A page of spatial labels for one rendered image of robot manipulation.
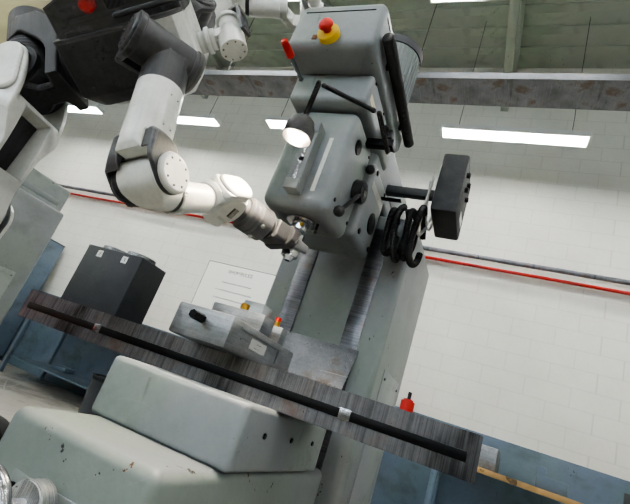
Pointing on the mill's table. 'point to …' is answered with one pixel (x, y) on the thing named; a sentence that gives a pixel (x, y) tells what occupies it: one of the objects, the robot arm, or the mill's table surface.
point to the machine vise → (232, 336)
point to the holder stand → (115, 282)
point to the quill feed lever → (353, 197)
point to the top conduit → (398, 87)
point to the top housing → (349, 50)
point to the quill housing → (323, 175)
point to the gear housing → (354, 85)
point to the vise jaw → (247, 317)
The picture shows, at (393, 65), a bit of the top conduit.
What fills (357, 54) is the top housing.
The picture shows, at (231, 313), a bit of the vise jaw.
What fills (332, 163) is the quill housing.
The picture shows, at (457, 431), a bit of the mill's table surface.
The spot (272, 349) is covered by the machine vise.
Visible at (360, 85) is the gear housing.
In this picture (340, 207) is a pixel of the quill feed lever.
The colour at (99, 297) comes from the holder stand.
